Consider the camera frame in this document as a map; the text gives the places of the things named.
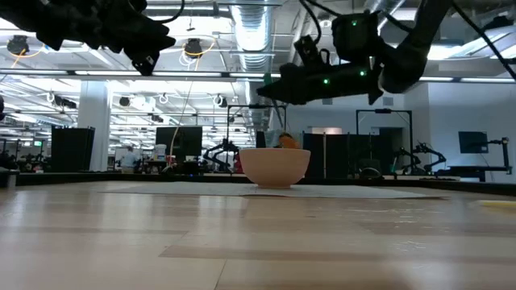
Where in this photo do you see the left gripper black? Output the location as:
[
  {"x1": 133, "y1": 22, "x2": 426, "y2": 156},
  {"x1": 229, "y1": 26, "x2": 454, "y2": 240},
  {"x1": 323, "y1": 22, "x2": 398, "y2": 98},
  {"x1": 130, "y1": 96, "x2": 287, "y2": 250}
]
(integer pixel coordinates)
[{"x1": 35, "y1": 0, "x2": 177, "y2": 77}]

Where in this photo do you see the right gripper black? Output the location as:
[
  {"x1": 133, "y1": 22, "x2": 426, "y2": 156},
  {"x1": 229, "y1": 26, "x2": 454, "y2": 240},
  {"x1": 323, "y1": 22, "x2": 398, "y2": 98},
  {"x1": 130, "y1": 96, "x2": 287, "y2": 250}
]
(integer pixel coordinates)
[{"x1": 256, "y1": 62, "x2": 384, "y2": 106}]

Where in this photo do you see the orange plastic utensil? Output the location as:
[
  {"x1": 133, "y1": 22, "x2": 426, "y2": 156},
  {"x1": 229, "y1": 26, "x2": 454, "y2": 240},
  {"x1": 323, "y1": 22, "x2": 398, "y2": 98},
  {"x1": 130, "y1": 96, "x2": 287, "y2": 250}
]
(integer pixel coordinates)
[{"x1": 277, "y1": 132, "x2": 302, "y2": 151}]

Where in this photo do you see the peach ceramic bowl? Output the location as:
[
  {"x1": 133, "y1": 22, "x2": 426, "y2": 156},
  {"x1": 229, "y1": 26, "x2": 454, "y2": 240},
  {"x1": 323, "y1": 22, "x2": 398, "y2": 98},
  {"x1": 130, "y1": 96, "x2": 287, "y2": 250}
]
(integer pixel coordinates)
[{"x1": 239, "y1": 147, "x2": 312, "y2": 189}]

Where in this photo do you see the yellow plastic utensil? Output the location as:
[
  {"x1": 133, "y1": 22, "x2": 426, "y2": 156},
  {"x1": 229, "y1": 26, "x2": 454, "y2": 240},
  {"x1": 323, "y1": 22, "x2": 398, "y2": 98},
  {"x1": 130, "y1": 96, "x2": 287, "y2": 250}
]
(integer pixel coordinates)
[{"x1": 469, "y1": 199, "x2": 516, "y2": 211}]

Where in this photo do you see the ceiling light strip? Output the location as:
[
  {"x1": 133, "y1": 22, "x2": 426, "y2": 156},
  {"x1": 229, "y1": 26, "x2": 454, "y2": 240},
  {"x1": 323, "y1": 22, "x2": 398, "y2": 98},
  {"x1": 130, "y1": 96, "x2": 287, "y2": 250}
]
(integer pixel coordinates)
[
  {"x1": 418, "y1": 75, "x2": 516, "y2": 84},
  {"x1": 0, "y1": 68, "x2": 281, "y2": 79}
]

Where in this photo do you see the white building column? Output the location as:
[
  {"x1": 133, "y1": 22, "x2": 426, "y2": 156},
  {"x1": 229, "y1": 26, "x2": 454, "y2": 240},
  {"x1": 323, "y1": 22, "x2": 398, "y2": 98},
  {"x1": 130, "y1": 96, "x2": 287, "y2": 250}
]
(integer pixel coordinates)
[{"x1": 77, "y1": 80, "x2": 112, "y2": 172}]

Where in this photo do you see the wide black partition panel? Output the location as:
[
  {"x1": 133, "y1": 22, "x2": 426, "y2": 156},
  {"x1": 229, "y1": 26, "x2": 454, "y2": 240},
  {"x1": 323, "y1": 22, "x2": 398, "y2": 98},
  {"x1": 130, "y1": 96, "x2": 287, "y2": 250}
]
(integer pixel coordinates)
[{"x1": 302, "y1": 132, "x2": 394, "y2": 179}]

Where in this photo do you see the black monitor screen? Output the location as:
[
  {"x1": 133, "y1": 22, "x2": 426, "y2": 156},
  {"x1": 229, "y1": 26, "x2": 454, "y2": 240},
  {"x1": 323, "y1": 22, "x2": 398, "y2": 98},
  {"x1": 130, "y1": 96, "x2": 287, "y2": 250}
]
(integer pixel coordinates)
[{"x1": 156, "y1": 126, "x2": 203, "y2": 163}]

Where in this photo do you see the person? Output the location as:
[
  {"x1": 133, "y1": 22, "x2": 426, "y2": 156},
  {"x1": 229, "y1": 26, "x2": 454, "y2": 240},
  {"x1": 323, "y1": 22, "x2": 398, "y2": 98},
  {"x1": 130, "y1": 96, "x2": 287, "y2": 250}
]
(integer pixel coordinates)
[{"x1": 120, "y1": 145, "x2": 139, "y2": 170}]

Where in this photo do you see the grey woven placemat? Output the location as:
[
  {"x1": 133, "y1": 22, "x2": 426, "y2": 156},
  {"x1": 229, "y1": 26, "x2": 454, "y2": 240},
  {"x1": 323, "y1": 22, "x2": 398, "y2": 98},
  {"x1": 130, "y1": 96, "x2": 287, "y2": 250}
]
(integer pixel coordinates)
[{"x1": 96, "y1": 180, "x2": 448, "y2": 201}]

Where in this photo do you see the black desk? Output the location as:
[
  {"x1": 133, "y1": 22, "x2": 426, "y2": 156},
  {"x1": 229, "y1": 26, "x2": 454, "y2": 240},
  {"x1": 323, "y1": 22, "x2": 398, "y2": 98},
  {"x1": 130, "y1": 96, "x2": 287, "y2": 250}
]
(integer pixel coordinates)
[{"x1": 437, "y1": 164, "x2": 513, "y2": 182}]

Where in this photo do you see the black ceiling cord reel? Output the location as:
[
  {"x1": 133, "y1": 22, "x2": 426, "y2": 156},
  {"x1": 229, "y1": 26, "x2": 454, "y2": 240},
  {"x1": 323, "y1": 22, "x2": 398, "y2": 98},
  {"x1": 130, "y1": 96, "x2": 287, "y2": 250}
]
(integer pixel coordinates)
[
  {"x1": 184, "y1": 38, "x2": 205, "y2": 58},
  {"x1": 6, "y1": 35, "x2": 30, "y2": 56}
]

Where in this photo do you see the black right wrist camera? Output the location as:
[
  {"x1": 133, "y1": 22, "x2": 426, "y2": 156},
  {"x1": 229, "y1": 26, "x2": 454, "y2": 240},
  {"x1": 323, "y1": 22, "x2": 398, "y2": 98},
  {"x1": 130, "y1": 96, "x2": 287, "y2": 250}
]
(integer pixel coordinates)
[{"x1": 293, "y1": 35, "x2": 323, "y2": 66}]

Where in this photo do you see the black station frame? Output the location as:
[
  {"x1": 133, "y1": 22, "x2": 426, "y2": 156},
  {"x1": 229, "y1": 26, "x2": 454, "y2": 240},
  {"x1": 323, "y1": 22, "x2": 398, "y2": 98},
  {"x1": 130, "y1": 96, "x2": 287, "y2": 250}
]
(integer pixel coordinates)
[
  {"x1": 226, "y1": 104, "x2": 288, "y2": 174},
  {"x1": 355, "y1": 108, "x2": 414, "y2": 176}
]

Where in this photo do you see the silver ceiling duct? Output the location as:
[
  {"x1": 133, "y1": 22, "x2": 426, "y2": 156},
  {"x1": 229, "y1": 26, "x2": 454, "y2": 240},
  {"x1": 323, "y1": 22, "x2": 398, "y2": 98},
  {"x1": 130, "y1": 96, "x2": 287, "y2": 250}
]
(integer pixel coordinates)
[{"x1": 229, "y1": 0, "x2": 277, "y2": 73}]

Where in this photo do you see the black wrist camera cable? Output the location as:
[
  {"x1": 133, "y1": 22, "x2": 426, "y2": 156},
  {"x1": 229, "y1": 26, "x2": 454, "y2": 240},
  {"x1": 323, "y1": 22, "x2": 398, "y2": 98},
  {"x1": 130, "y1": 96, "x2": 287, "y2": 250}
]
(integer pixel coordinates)
[{"x1": 298, "y1": 0, "x2": 324, "y2": 44}]

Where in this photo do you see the black wall monitor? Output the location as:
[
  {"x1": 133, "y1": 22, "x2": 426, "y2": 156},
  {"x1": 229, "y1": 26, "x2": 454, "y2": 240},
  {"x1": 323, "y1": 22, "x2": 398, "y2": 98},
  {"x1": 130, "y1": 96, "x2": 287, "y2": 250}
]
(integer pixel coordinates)
[{"x1": 458, "y1": 130, "x2": 489, "y2": 155}]

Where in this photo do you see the black table border rail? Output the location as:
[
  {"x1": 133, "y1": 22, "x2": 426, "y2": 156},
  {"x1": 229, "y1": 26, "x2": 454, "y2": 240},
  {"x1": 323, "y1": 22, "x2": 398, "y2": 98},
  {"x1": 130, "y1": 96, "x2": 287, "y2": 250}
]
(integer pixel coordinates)
[{"x1": 0, "y1": 171, "x2": 516, "y2": 197}]

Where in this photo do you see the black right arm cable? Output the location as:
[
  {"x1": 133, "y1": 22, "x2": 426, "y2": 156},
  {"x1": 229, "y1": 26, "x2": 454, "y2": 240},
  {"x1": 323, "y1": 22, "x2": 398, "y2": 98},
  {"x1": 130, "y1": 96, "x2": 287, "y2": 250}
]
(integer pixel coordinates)
[{"x1": 451, "y1": 0, "x2": 516, "y2": 80}]

